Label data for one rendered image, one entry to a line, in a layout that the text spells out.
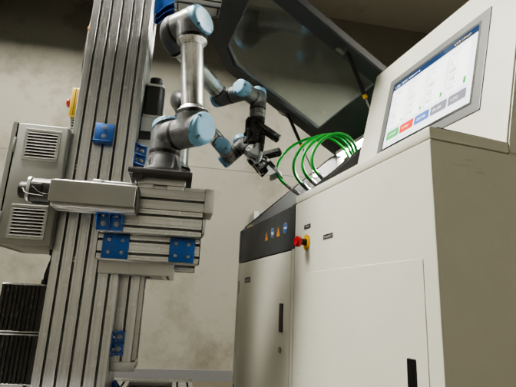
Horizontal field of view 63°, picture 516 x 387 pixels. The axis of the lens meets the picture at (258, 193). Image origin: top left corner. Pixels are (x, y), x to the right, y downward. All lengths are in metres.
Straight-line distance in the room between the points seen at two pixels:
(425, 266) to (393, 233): 0.13
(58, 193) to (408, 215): 1.04
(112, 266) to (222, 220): 2.08
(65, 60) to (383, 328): 3.69
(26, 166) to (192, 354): 2.23
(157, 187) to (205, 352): 2.22
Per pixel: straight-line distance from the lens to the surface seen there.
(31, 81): 4.21
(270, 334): 1.70
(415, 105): 1.52
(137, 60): 2.01
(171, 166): 1.59
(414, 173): 0.99
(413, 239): 0.97
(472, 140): 1.06
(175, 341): 3.58
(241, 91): 1.90
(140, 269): 1.65
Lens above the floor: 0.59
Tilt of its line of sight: 15 degrees up
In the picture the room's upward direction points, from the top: 3 degrees clockwise
